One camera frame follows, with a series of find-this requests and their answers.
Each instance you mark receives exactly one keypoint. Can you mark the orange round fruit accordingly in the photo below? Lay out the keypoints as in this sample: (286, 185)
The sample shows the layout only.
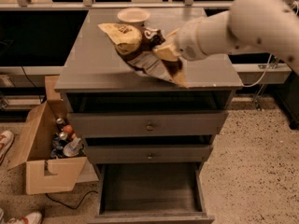
(68, 129)

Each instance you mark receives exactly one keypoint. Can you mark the silver can in box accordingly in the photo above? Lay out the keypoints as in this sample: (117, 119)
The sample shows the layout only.
(63, 135)

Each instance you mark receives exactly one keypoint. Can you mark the white red left sneaker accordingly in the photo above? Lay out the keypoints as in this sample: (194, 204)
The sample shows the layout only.
(6, 140)

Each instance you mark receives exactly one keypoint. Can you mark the silver soda can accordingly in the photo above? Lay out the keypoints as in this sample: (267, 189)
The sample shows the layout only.
(60, 122)

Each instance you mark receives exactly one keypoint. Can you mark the grey wooden drawer cabinet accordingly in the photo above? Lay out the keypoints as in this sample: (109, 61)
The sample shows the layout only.
(147, 139)

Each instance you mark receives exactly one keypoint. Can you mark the brown chip bag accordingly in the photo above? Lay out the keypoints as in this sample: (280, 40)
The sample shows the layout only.
(134, 45)

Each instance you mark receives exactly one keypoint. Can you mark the white red sneaker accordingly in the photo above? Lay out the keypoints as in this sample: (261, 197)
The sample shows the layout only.
(32, 218)
(6, 140)

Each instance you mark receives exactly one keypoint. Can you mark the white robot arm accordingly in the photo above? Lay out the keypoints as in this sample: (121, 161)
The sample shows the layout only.
(248, 26)

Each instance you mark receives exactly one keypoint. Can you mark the grey middle drawer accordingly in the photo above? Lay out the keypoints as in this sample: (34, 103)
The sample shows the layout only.
(147, 154)

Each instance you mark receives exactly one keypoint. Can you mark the white ceramic bowl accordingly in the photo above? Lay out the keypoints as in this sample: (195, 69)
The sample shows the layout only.
(133, 15)

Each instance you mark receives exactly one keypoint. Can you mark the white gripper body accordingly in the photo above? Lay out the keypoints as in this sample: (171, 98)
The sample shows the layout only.
(186, 42)

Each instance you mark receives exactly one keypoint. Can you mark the grey open bottom drawer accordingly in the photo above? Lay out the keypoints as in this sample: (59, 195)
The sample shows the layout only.
(150, 193)

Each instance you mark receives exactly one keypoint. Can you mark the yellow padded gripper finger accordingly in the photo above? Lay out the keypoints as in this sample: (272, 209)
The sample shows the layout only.
(172, 33)
(167, 51)

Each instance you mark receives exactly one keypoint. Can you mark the grey top drawer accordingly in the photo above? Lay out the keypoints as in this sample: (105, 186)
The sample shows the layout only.
(135, 125)

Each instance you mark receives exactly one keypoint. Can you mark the open cardboard box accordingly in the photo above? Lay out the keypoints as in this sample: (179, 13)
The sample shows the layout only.
(42, 174)

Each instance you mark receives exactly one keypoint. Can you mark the crumpled silver white bag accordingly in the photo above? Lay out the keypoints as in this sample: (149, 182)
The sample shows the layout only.
(72, 148)

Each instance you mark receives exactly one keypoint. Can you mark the metal railing frame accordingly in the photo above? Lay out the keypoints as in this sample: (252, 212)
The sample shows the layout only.
(67, 40)

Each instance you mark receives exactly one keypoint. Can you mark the white red right sneaker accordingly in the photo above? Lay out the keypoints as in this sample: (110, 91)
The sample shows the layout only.
(32, 218)

